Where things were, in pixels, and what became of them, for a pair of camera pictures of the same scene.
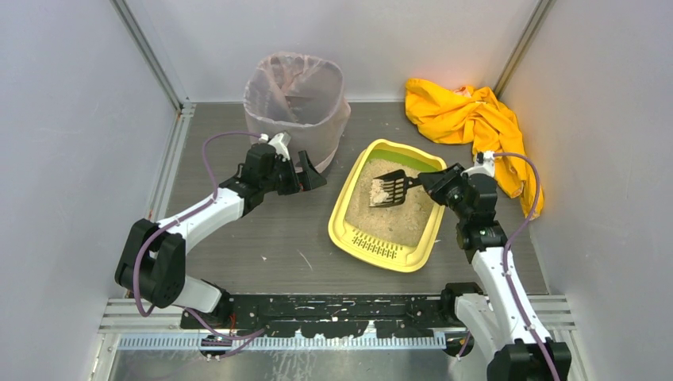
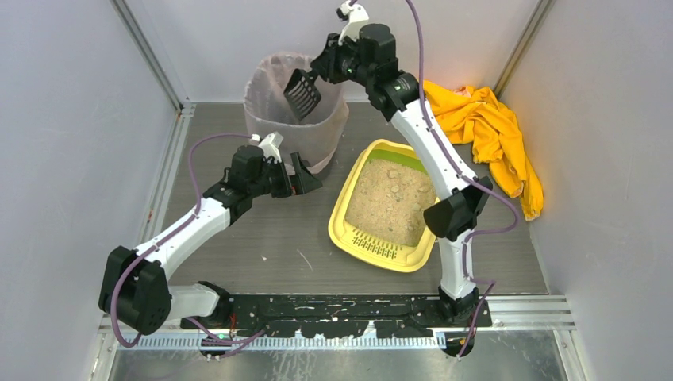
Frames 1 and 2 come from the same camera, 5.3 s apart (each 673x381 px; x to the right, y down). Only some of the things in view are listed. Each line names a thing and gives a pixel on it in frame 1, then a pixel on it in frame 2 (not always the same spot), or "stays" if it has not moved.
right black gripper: [439, 182] to [324, 64]
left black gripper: [294, 175] stays
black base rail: [297, 315] stays
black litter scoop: [396, 183] to [302, 93]
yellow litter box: [403, 236] stays
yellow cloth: [476, 116] stays
